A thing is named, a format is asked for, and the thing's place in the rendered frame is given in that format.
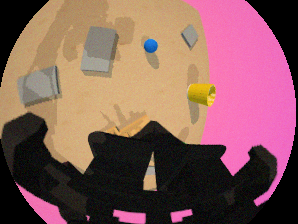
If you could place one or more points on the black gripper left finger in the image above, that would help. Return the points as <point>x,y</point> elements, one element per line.
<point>136,149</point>

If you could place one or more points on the yellow cup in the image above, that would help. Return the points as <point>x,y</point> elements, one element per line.
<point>203,94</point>

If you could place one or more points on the blue ball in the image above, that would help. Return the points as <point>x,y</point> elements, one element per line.
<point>150,45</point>

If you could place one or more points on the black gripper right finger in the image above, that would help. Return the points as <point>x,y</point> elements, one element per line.
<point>170,155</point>

